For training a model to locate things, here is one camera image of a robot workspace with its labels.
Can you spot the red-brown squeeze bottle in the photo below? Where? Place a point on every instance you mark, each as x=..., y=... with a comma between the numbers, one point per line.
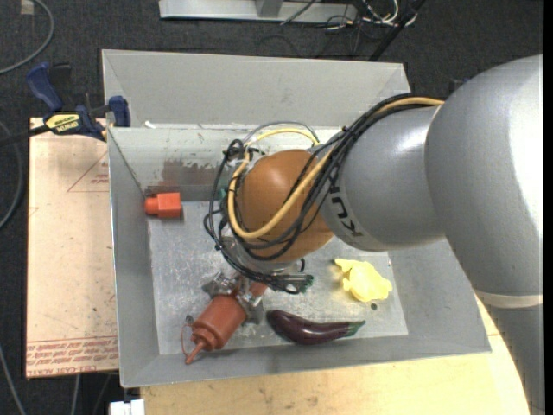
x=220, y=320

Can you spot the brown cardboard board red print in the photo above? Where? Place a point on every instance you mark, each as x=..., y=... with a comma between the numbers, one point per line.
x=69, y=249

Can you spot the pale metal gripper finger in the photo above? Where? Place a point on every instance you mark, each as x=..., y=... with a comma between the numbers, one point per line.
x=219, y=284
x=254, y=306

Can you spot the orange-red small block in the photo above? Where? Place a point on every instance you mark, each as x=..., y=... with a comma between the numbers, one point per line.
x=164, y=205

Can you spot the grey metal bin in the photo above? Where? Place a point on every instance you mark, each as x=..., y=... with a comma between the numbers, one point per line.
x=181, y=249

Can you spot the yellow crumpled toy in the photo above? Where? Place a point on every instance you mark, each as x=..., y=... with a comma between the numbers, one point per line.
x=365, y=281

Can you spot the purple toy eggplant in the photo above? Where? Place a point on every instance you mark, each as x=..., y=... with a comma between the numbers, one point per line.
x=309, y=330

